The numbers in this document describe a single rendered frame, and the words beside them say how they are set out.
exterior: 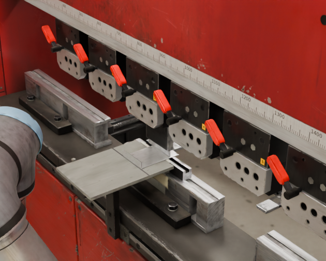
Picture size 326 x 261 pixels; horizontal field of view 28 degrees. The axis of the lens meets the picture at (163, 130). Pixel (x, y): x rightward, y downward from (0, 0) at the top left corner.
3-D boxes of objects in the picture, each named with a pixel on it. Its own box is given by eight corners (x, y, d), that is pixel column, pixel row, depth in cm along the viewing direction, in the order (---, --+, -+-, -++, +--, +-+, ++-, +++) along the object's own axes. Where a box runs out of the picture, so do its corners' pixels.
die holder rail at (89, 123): (26, 95, 244) (24, 72, 240) (40, 91, 247) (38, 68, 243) (95, 149, 209) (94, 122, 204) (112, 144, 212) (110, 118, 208)
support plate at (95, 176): (56, 170, 175) (56, 167, 175) (136, 142, 189) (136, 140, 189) (90, 201, 163) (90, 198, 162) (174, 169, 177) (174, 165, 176)
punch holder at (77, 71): (57, 66, 212) (54, 17, 204) (79, 60, 216) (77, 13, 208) (80, 81, 201) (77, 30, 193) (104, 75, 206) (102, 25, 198)
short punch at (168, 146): (146, 143, 186) (146, 114, 182) (151, 141, 187) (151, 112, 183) (167, 158, 179) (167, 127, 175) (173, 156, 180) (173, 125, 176)
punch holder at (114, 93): (89, 87, 198) (86, 35, 190) (112, 80, 202) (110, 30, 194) (116, 104, 187) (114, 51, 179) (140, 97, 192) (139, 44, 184)
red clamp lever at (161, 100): (152, 90, 162) (171, 124, 159) (166, 86, 164) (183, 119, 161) (150, 93, 163) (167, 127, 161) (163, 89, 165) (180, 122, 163)
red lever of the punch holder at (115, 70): (109, 64, 176) (125, 95, 173) (122, 61, 178) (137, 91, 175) (107, 68, 177) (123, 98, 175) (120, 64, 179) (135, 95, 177)
